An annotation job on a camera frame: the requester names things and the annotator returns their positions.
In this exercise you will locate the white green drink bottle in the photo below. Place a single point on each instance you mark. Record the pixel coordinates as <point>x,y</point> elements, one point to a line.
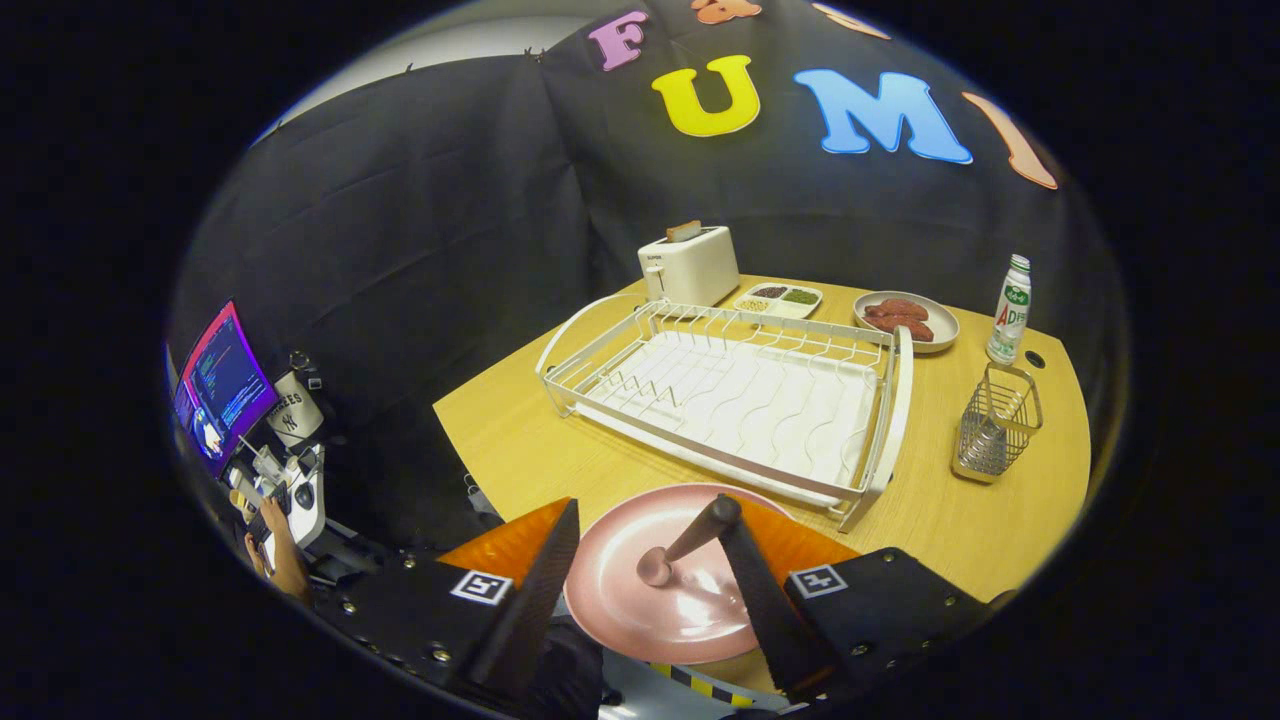
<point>1008,320</point>

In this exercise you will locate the pink plate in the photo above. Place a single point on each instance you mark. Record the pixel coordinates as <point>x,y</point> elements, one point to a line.
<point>620,590</point>

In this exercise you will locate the toast bread slice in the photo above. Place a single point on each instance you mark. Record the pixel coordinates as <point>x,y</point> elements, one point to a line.
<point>684,231</point>

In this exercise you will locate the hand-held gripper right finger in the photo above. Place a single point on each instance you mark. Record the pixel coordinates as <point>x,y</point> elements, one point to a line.
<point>760,600</point>

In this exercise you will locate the brown wooden spoon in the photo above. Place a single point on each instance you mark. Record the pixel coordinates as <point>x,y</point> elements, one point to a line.
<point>690,540</point>

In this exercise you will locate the white divided bean tray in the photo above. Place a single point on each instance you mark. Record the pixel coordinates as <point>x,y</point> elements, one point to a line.
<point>785,309</point>

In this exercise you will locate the beige plate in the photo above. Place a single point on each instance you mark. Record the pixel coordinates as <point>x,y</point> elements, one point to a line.
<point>940,335</point>

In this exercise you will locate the black backdrop cloth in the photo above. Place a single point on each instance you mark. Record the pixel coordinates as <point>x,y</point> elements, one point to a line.
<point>450,250</point>

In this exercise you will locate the white drip tray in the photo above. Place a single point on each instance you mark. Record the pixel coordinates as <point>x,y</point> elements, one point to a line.
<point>760,420</point>

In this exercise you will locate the white toaster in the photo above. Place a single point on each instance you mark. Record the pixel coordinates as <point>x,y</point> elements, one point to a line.
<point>695,265</point>

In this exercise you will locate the brown steak piece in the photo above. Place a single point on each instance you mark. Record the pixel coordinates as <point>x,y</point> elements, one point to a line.
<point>903,308</point>
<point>900,327</point>

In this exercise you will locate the computer monitor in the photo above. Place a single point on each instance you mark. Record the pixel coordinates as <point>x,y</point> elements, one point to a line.
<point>225,385</point>

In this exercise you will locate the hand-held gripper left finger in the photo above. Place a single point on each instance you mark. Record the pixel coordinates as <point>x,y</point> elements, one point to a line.
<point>535,590</point>

